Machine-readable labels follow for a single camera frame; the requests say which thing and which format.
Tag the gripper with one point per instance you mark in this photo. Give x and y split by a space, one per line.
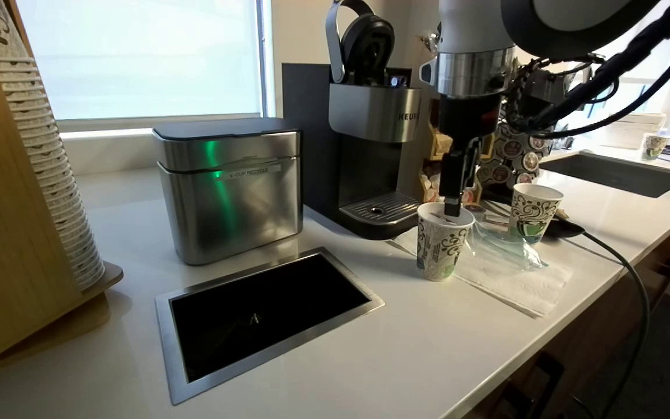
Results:
469 116

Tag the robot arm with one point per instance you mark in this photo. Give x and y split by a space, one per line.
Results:
474 29

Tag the patterned paper cup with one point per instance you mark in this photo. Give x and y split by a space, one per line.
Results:
439 250
533 215
654 146

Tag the wooden cup dispenser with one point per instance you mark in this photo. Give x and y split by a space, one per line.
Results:
3 244

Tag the coffee pod carousel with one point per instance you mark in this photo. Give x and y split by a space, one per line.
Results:
509 157

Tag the wooden condiment organizer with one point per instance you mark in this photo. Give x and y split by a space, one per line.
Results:
431 174

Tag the black and silver coffee machine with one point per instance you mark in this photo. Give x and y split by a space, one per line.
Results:
364 163

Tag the coffee machine lid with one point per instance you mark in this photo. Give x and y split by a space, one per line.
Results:
367 41

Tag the clear plastic bag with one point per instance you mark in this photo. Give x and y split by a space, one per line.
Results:
501 247

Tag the sink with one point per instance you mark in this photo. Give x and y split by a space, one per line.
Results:
614 173

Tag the stack of white napkins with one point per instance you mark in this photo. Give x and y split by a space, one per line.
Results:
634 131

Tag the white paper napkin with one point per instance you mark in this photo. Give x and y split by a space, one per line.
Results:
521 285

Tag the stainless steel recycle bin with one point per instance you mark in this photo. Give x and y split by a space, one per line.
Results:
230 198

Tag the steel countertop trash chute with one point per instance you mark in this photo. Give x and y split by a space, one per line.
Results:
265 320

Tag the window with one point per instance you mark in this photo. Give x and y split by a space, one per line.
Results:
143 58

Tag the stack of paper cups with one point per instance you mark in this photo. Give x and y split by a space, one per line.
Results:
50 169

